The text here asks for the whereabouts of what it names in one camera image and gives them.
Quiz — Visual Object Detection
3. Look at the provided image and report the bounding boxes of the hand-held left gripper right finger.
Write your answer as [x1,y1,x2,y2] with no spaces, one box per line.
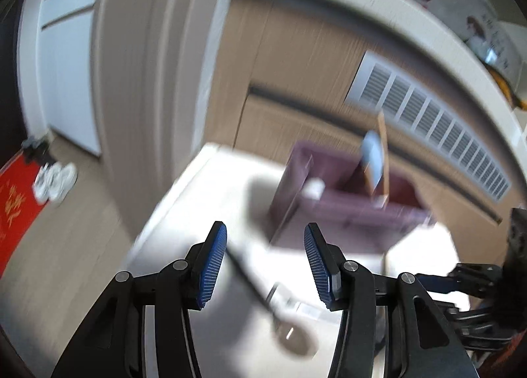
[304,222,480,378]

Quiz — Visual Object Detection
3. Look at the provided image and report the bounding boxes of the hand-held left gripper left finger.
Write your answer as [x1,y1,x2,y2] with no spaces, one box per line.
[51,221,228,378]

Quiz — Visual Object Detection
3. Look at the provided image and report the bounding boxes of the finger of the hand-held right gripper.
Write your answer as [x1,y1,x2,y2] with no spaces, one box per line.
[440,306,511,348]
[415,265,501,294]

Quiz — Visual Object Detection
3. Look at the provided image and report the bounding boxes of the purple plastic utensil box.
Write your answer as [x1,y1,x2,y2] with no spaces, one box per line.
[268,140,435,257]

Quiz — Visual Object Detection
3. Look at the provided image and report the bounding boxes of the dark brown translucent spoon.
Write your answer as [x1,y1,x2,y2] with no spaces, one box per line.
[224,248,319,358]

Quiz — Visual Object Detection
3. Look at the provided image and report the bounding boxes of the grey metal utensil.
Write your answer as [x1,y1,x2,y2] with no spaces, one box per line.
[267,283,326,319]

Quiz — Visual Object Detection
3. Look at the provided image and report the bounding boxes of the cream tablecloth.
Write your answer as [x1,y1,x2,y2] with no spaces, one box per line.
[127,141,472,378]

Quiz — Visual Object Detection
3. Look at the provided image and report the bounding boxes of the grey vent grille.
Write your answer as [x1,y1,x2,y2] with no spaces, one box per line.
[344,51,511,203]

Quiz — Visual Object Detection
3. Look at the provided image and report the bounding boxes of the white shoe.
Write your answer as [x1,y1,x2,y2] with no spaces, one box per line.
[33,166,56,203]
[51,162,79,200]

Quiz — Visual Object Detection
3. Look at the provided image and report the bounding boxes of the red doormat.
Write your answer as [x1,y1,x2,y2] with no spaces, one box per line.
[0,158,42,276]

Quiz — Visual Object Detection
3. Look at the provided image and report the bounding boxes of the dark shoes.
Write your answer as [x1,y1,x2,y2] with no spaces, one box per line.
[22,135,52,160]

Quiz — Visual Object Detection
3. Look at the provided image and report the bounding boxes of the wooden cabinet front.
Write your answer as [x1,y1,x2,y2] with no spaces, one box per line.
[204,0,519,239]

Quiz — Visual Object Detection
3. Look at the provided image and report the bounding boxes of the white and wood shelf cabinet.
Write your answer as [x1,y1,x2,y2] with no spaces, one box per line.
[18,0,110,158]

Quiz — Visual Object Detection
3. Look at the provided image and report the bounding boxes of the pan with yellow handle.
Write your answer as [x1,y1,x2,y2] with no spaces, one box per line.
[482,46,527,111]

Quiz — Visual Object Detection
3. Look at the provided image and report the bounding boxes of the wooden door frame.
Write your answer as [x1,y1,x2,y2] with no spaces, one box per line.
[93,0,243,239]

